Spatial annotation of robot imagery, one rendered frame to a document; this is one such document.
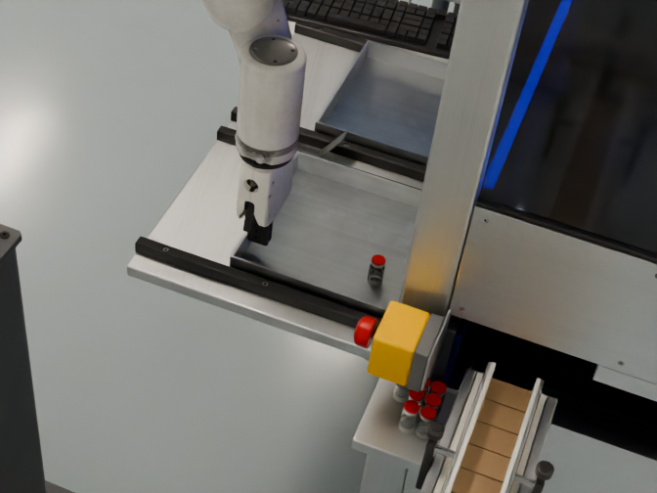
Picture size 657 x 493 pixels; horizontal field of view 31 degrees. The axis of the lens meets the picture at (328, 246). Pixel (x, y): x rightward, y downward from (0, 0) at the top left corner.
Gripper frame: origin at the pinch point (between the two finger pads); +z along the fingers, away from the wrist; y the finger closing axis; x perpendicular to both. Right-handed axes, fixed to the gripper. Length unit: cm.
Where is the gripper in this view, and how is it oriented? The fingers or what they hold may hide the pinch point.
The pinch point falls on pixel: (259, 230)
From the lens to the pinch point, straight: 170.5
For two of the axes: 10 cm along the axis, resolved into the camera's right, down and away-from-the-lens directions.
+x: -9.3, -3.1, 1.8
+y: 3.5, -6.4, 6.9
